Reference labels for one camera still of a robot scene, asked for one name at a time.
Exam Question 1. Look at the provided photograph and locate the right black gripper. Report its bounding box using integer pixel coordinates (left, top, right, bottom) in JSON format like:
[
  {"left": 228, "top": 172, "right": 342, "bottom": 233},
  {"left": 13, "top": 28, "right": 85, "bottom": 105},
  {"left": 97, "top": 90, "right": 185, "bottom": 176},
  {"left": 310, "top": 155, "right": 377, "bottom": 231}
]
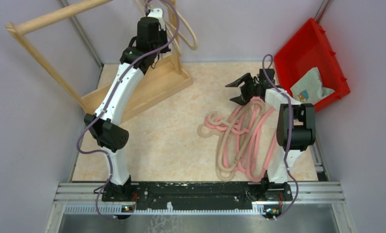
[{"left": 226, "top": 73, "right": 262, "bottom": 106}]

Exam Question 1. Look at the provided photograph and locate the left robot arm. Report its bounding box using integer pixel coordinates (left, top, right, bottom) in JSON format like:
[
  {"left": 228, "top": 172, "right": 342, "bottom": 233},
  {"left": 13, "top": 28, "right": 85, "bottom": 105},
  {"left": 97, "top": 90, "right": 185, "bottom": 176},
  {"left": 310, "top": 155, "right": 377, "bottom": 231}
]
[{"left": 84, "top": 13, "right": 170, "bottom": 201}]

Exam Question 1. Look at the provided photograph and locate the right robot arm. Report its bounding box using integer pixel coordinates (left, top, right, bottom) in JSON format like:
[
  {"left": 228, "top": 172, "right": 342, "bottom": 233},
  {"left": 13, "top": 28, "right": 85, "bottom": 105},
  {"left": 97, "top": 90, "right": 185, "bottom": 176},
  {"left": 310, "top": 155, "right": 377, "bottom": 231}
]
[{"left": 226, "top": 68, "right": 316, "bottom": 201}]

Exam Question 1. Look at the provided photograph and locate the pink hanger in pile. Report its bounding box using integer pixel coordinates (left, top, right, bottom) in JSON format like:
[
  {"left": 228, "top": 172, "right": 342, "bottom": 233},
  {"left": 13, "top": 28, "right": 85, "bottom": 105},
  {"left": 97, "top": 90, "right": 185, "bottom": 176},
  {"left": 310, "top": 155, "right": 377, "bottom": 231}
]
[{"left": 205, "top": 97, "right": 282, "bottom": 183}]

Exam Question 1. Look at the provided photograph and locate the beige hanger pile front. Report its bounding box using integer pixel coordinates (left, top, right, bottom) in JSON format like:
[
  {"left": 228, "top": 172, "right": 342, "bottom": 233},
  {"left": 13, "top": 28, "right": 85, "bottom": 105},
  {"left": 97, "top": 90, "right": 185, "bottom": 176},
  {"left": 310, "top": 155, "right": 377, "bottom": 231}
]
[{"left": 216, "top": 100, "right": 268, "bottom": 182}]

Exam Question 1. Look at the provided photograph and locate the printed cloth in bin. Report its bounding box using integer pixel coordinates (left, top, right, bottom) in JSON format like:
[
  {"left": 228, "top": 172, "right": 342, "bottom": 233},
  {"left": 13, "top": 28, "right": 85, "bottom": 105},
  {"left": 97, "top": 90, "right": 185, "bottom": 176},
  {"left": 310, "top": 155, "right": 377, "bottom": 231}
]
[{"left": 290, "top": 67, "right": 335, "bottom": 104}]

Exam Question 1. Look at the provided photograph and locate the red plastic bin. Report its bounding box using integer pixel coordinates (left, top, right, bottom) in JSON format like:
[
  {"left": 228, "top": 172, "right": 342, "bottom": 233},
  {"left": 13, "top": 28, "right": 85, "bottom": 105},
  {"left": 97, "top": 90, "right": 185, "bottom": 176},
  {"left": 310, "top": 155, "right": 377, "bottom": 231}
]
[{"left": 274, "top": 18, "right": 350, "bottom": 112}]

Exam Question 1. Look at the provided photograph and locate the black base bar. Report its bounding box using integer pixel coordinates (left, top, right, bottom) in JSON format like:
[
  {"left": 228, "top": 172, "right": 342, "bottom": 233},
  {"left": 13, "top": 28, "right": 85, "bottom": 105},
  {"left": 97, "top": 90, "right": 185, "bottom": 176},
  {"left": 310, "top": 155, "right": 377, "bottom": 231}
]
[{"left": 101, "top": 178, "right": 293, "bottom": 211}]

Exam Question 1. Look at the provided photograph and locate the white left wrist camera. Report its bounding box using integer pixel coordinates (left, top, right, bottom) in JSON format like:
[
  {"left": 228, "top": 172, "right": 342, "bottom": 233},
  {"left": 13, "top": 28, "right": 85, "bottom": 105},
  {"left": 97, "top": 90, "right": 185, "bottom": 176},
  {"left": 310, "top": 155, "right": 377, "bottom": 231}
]
[{"left": 147, "top": 7, "right": 166, "bottom": 31}]

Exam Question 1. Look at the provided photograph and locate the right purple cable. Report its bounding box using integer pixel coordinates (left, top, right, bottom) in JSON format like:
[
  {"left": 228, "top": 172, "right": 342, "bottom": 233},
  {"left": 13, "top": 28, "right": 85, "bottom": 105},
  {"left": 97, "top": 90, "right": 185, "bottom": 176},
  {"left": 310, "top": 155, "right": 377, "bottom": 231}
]
[{"left": 262, "top": 54, "right": 300, "bottom": 221}]

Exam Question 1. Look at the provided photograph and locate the purple cable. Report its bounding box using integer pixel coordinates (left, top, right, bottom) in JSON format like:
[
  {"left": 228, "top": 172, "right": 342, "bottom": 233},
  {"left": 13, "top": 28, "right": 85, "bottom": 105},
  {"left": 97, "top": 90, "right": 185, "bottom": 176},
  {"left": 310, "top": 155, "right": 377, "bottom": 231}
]
[
  {"left": 262, "top": 54, "right": 300, "bottom": 221},
  {"left": 76, "top": 0, "right": 181, "bottom": 221}
]

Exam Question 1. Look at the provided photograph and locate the aluminium rail frame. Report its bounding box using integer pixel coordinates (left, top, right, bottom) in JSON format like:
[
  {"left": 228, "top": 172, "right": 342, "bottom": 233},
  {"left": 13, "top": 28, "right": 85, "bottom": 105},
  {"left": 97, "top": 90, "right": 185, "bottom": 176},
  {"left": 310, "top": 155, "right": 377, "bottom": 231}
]
[{"left": 45, "top": 181, "right": 356, "bottom": 233}]

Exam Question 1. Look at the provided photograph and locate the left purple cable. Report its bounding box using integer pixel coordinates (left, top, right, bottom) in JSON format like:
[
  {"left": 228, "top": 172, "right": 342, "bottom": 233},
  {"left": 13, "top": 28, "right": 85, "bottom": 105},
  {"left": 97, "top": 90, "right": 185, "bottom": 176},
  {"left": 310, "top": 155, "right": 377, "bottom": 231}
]
[{"left": 76, "top": 0, "right": 181, "bottom": 221}]

